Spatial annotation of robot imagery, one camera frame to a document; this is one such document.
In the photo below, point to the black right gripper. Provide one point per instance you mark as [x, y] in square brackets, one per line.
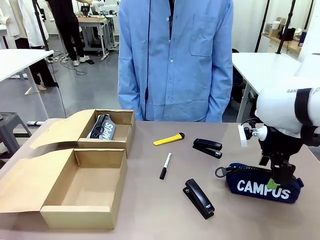
[280, 145]

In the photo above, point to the navy Campus pencil case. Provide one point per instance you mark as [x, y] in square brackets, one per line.
[252, 186]

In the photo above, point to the cardboard box with flap lid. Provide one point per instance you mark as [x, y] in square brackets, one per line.
[82, 185]
[65, 130]

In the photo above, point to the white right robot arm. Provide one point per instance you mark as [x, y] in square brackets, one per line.
[275, 105]

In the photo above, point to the black box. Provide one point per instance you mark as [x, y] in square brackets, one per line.
[289, 34]

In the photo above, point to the small cardboard box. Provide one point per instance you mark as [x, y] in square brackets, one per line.
[277, 32]

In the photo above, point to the black stapler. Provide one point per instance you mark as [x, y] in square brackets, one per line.
[198, 197]
[207, 146]

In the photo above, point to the black office chair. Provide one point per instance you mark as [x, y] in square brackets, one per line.
[237, 87]

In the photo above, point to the white marker black cap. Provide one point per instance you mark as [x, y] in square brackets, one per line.
[166, 165]

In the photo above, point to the yellow utility knife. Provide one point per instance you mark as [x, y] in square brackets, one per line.
[166, 140]

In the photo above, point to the wooden shelf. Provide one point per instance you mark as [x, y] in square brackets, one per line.
[280, 41]

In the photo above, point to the black light stand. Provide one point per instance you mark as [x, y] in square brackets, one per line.
[262, 25]
[285, 27]

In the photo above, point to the person in blue shirt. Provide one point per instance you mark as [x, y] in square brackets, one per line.
[175, 62]

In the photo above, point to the grey Campus pencil case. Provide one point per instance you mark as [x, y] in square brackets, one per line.
[105, 128]

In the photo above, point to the wood top workbench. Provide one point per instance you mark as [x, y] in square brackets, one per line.
[95, 25]

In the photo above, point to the person in black clothes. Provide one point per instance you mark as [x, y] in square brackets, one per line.
[66, 22]

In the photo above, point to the grey metal stool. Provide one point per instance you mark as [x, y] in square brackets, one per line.
[11, 125]

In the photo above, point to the black tripod stand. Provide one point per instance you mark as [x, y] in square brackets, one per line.
[41, 25]

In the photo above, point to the person in white coat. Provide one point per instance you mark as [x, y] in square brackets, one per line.
[22, 20]

